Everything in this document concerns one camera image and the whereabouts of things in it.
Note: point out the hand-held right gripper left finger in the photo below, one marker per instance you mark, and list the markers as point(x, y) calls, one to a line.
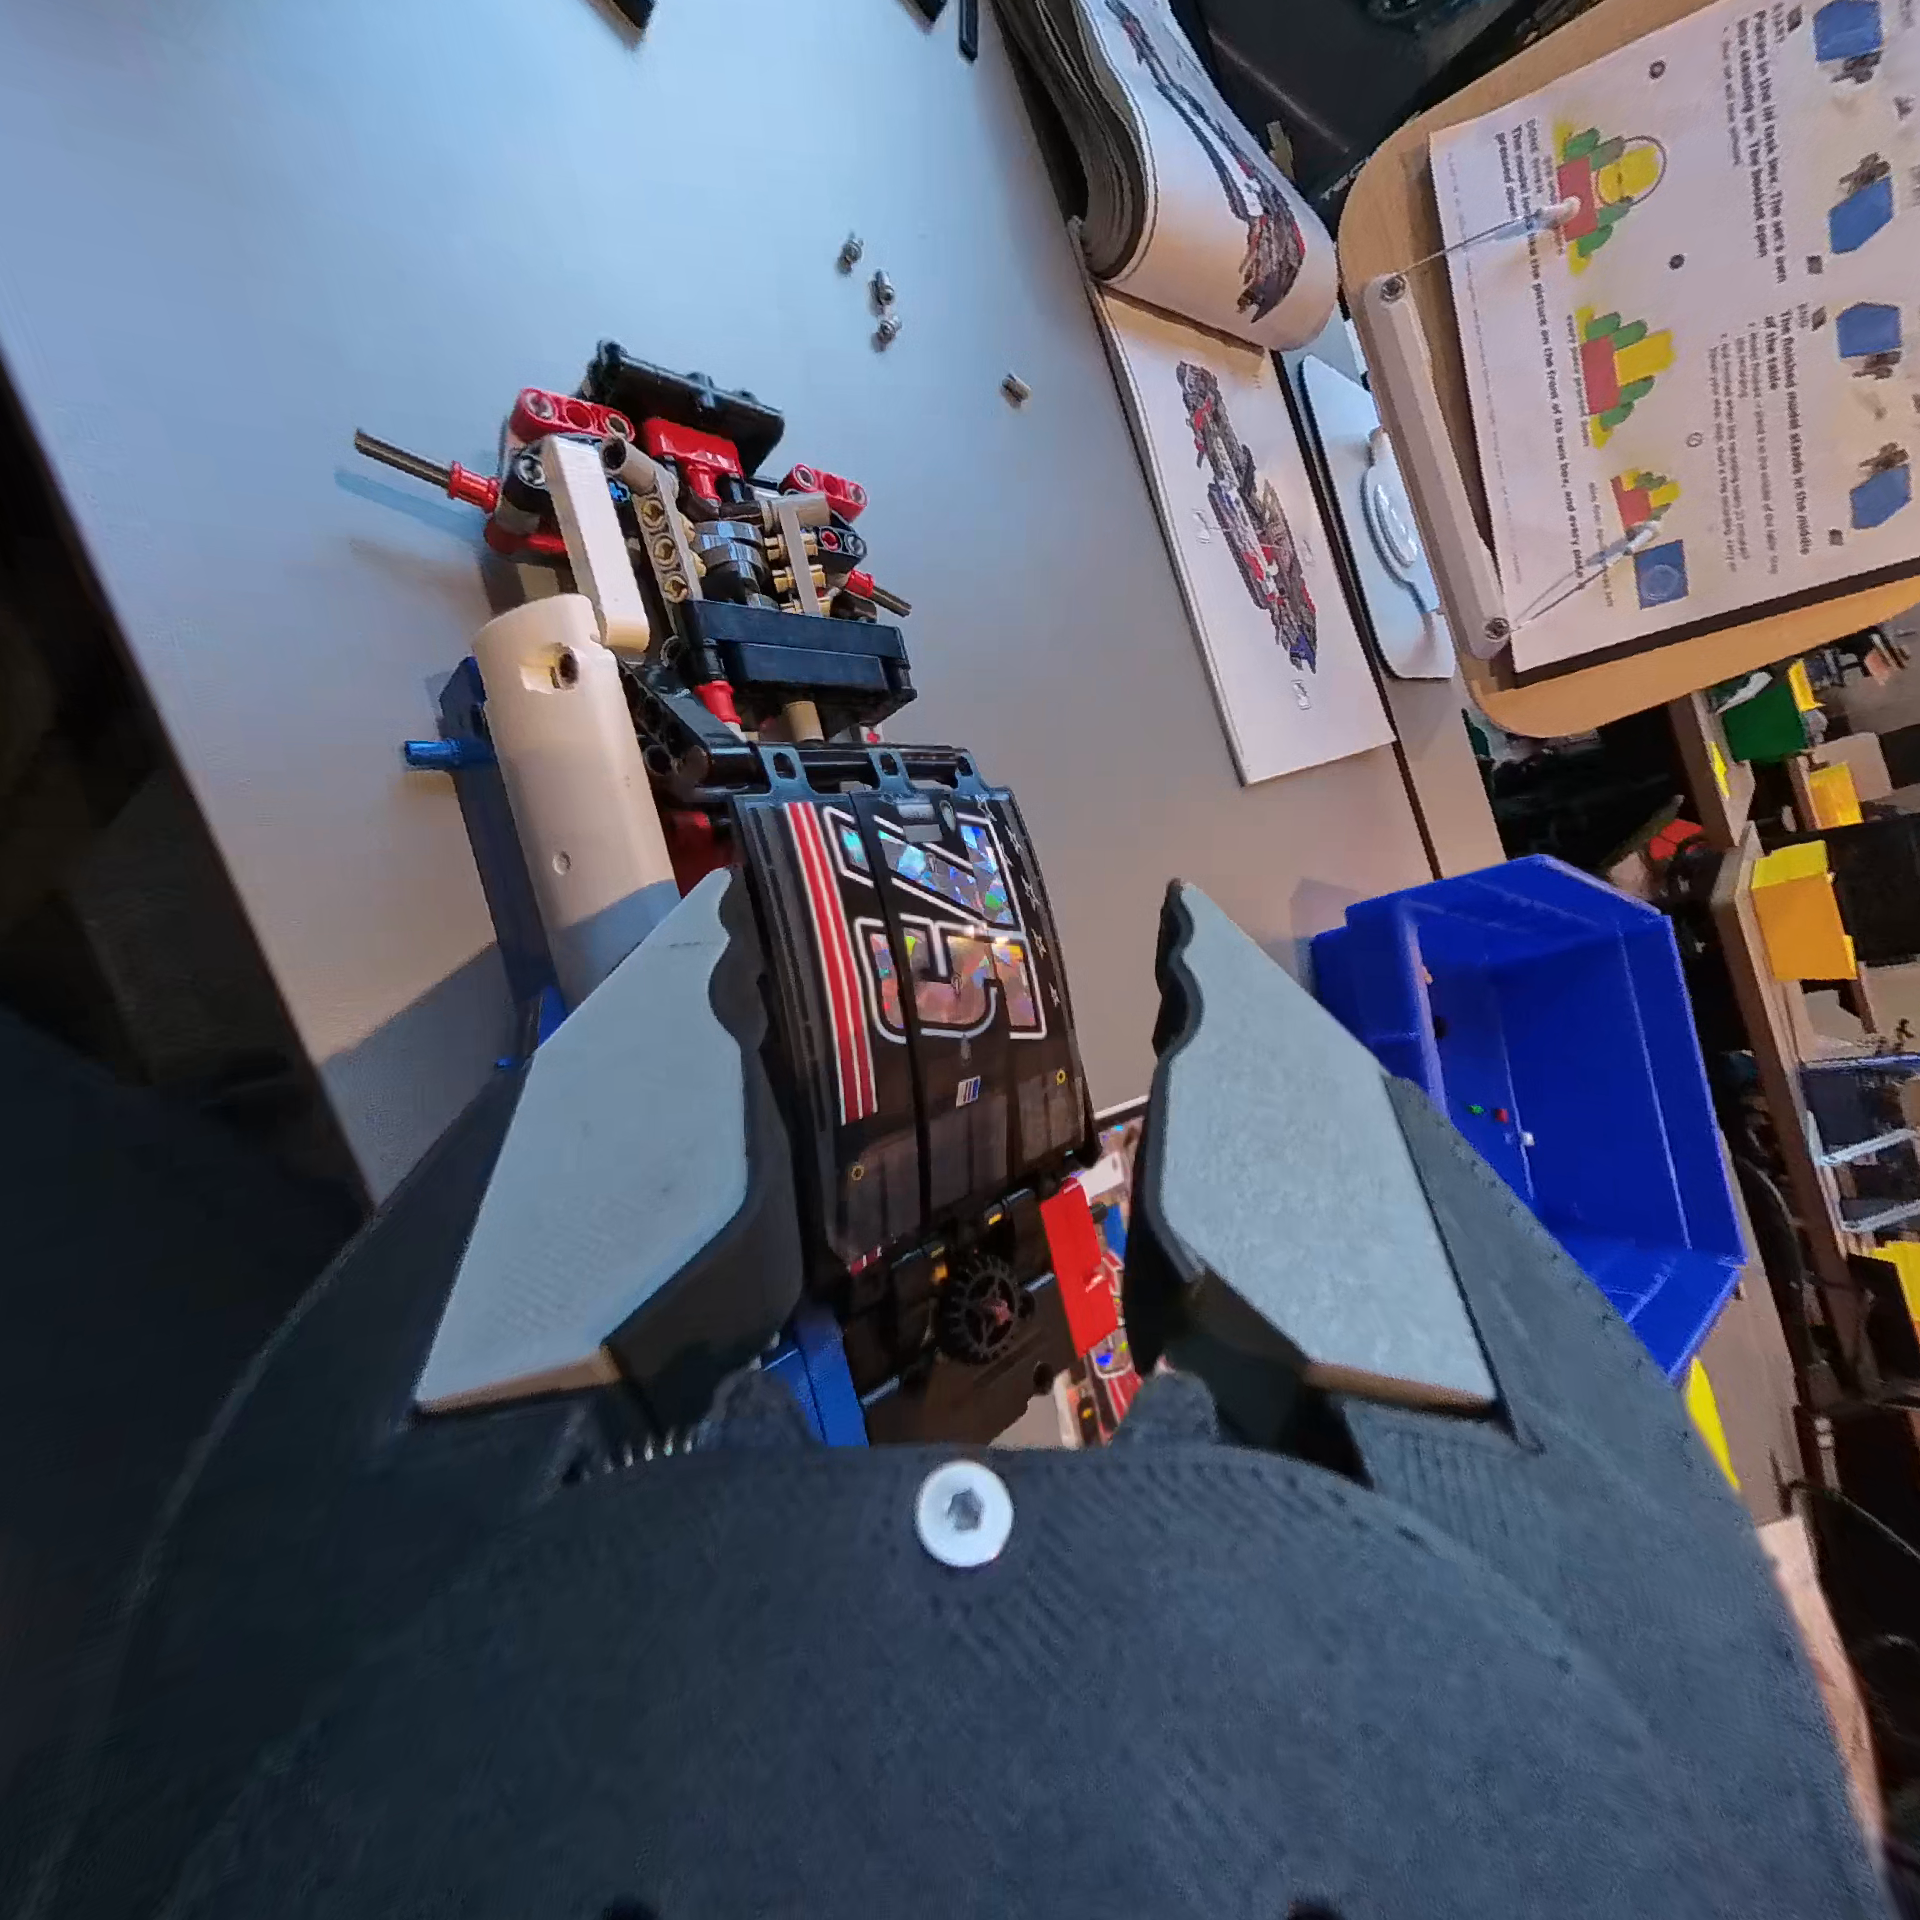
point(599, 1170)

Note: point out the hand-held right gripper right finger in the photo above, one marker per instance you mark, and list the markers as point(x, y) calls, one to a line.
point(1305, 1185)

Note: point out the brick-built toy car model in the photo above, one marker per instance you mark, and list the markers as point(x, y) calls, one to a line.
point(917, 960)

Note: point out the holographic sticker sheet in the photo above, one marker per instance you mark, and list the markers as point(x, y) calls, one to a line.
point(1101, 1389)

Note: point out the blue plastic bin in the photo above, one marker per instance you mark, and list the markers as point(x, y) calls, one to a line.
point(1575, 973)

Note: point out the open instruction booklet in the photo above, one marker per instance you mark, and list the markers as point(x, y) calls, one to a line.
point(1321, 707)

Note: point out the large yellow plastic bin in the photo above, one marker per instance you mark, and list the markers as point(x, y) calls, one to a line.
point(1801, 917)

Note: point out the wooden document stand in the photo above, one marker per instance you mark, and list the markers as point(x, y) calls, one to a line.
point(1649, 684)

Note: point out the green plastic bin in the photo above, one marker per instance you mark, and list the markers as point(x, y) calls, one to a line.
point(1765, 719)

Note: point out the small yellow plastic bin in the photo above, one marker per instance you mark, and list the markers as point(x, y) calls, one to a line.
point(1832, 790)

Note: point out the black flat tile brick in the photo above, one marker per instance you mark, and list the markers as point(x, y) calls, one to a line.
point(967, 27)

